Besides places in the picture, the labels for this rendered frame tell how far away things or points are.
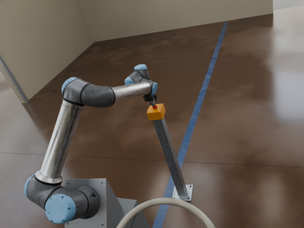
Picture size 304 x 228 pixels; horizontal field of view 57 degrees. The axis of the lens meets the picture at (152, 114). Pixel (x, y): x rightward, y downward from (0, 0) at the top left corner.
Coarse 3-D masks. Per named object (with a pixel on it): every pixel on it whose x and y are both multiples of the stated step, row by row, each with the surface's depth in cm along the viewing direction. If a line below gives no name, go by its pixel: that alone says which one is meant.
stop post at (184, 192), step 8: (160, 104) 229; (152, 112) 223; (160, 112) 221; (152, 120) 230; (160, 120) 228; (160, 128) 234; (160, 136) 239; (168, 136) 242; (168, 144) 243; (168, 152) 249; (168, 160) 255; (176, 160) 260; (176, 168) 259; (176, 176) 266; (176, 184) 273; (184, 184) 279; (176, 192) 287; (184, 192) 278; (184, 200) 276
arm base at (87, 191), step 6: (84, 186) 166; (84, 192) 160; (90, 192) 162; (96, 192) 165; (90, 198) 160; (96, 198) 163; (90, 204) 158; (96, 204) 161; (90, 210) 159; (96, 210) 162; (84, 216) 159; (90, 216) 162
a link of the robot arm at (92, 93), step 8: (144, 80) 192; (88, 88) 141; (96, 88) 142; (104, 88) 145; (112, 88) 153; (120, 88) 158; (128, 88) 164; (136, 88) 171; (144, 88) 180; (152, 88) 188; (88, 96) 141; (96, 96) 141; (104, 96) 143; (112, 96) 146; (120, 96) 156; (128, 96) 164; (136, 96) 176; (88, 104) 144; (96, 104) 143; (104, 104) 145; (112, 104) 149
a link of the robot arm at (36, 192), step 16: (80, 80) 147; (64, 96) 147; (80, 96) 142; (64, 112) 146; (80, 112) 150; (64, 128) 147; (64, 144) 149; (48, 160) 149; (64, 160) 153; (32, 176) 155; (48, 176) 150; (32, 192) 151; (48, 192) 148
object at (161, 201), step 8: (152, 200) 127; (160, 200) 126; (168, 200) 126; (176, 200) 125; (136, 208) 126; (144, 208) 126; (184, 208) 124; (192, 208) 122; (128, 216) 125; (200, 216) 120; (120, 224) 123; (208, 224) 118
